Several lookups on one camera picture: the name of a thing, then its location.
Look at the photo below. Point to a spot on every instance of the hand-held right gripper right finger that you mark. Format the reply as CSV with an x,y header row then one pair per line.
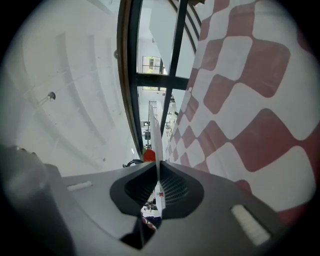
x,y
212,212

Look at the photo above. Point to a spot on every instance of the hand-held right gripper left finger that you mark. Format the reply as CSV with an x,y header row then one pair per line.
x,y
100,205

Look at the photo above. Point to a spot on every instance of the red strawberry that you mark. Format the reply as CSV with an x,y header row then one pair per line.
x,y
149,155

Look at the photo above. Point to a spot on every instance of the white round plate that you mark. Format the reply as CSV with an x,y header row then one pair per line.
x,y
156,140

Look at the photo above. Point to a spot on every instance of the checkered tablecloth table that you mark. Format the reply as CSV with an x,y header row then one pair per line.
x,y
250,100

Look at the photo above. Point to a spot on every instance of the ceiling sprinkler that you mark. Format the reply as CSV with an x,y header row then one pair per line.
x,y
115,53
51,95

